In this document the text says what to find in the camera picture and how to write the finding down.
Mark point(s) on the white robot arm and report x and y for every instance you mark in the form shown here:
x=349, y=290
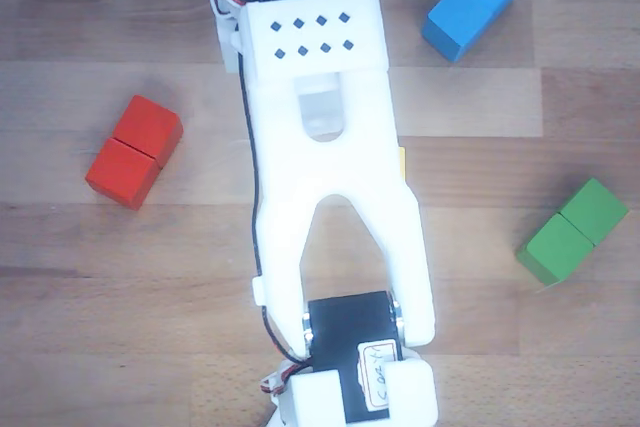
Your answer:
x=330, y=187

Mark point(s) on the green wooden block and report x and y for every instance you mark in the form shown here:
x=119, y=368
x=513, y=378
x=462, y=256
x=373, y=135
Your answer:
x=570, y=234

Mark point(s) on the small yellow wooden cube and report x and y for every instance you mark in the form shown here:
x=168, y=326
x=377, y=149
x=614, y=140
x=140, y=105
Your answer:
x=402, y=163

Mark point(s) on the blue wooden block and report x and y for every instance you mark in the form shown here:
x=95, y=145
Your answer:
x=470, y=7

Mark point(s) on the red wooden block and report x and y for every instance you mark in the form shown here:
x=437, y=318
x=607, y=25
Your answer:
x=135, y=152

